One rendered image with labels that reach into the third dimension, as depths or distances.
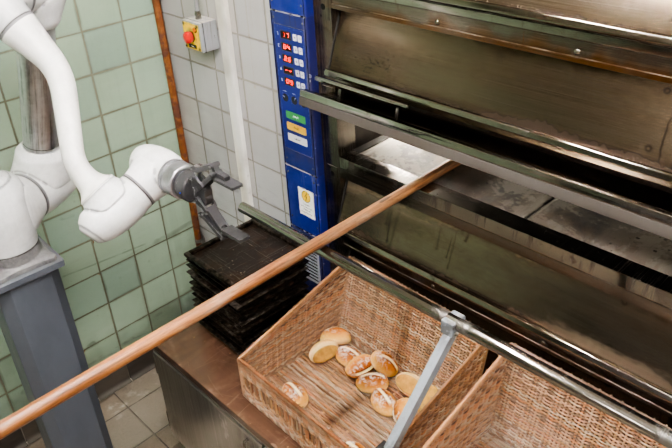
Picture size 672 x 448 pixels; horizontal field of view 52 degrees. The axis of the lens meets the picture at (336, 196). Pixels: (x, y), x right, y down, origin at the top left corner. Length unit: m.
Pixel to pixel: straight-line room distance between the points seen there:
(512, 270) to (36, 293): 1.34
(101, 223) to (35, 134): 0.50
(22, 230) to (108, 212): 0.44
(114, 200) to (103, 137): 0.97
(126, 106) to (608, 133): 1.76
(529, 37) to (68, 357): 1.65
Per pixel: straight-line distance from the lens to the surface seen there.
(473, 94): 1.69
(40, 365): 2.34
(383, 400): 2.06
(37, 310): 2.24
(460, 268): 1.95
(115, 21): 2.61
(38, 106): 2.10
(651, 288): 1.67
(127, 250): 2.90
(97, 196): 1.74
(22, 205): 2.11
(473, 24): 1.66
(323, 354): 2.22
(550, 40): 1.56
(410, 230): 2.03
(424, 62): 1.77
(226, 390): 2.22
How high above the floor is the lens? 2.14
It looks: 30 degrees down
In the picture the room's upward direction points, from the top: 3 degrees counter-clockwise
